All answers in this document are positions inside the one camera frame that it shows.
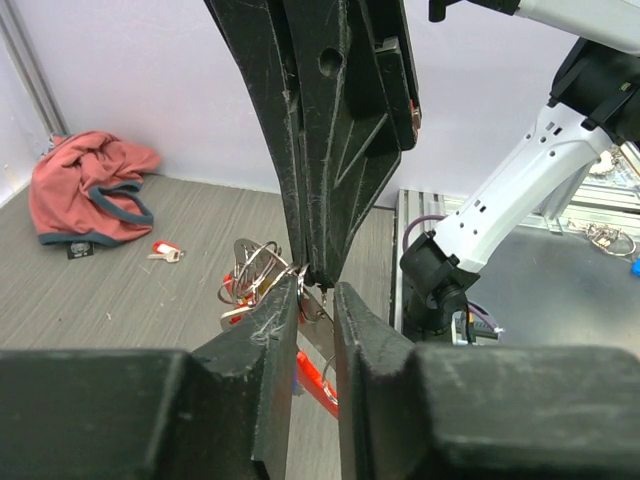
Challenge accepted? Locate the pink shirt grey trim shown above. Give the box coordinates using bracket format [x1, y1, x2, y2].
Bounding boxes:
[28, 131, 161, 248]

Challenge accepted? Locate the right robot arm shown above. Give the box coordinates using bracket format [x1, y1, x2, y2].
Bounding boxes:
[207, 1, 639, 333]

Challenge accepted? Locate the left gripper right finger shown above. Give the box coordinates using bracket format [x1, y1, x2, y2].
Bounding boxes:
[334, 282, 639, 479]

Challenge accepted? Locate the metal key organizer red handle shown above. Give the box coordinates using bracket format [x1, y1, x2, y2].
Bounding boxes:
[218, 238, 339, 417]

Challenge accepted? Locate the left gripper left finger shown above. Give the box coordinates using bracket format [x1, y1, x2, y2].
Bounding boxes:
[0, 272, 300, 480]

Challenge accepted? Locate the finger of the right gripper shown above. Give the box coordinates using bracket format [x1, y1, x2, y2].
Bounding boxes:
[285, 1, 420, 288]
[205, 1, 320, 273]

